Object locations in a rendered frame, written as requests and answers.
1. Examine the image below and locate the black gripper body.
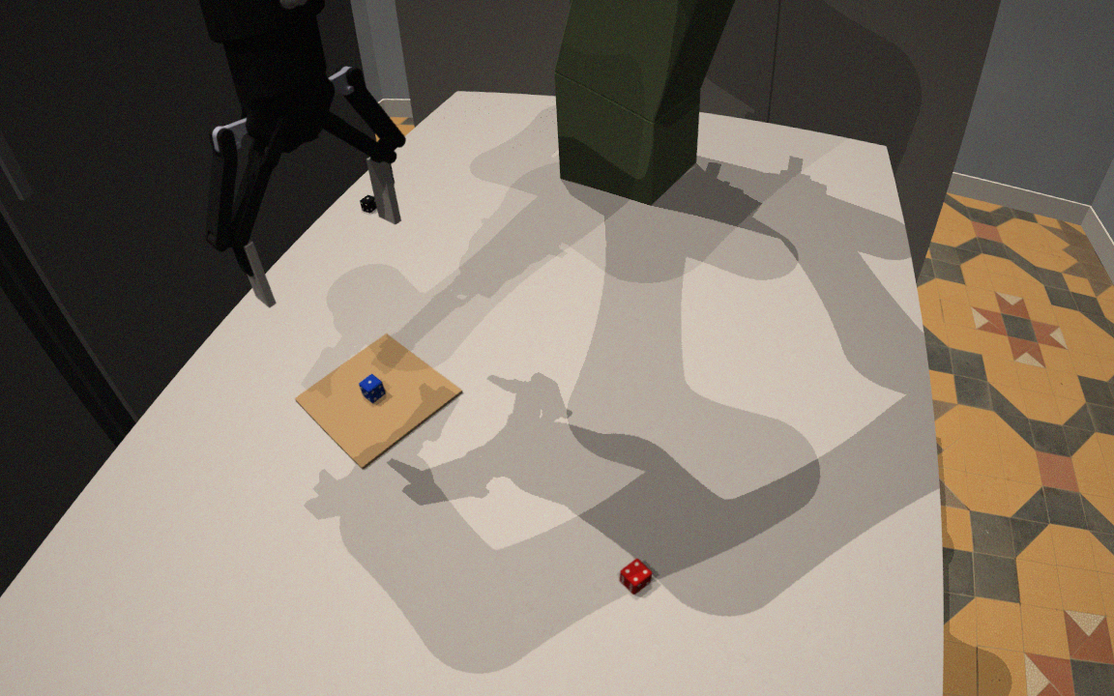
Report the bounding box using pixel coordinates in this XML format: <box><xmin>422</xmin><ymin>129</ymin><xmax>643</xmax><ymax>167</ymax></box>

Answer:
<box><xmin>223</xmin><ymin>16</ymin><xmax>335</xmax><ymax>154</ymax></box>

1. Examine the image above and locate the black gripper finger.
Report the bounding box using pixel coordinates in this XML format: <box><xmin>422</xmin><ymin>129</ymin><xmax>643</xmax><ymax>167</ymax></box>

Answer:
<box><xmin>304</xmin><ymin>66</ymin><xmax>405</xmax><ymax>225</ymax></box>
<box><xmin>205</xmin><ymin>114</ymin><xmax>295</xmax><ymax>308</ymax></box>

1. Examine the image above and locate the red die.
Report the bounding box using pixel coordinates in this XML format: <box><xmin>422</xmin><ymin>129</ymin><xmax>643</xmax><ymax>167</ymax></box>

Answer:
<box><xmin>620</xmin><ymin>559</ymin><xmax>652</xmax><ymax>595</ymax></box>

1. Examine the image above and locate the tan flat square mat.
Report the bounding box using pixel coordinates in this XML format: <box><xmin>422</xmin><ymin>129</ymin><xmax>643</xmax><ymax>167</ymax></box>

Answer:
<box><xmin>295</xmin><ymin>333</ymin><xmax>462</xmax><ymax>469</ymax></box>

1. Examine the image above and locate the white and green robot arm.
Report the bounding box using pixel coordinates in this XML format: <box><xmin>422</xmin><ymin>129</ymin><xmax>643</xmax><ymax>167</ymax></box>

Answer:
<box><xmin>199</xmin><ymin>0</ymin><xmax>325</xmax><ymax>45</ymax></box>

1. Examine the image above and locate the blue die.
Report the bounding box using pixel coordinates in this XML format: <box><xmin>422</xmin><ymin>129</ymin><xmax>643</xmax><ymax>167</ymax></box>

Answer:
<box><xmin>359</xmin><ymin>374</ymin><xmax>385</xmax><ymax>403</ymax></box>

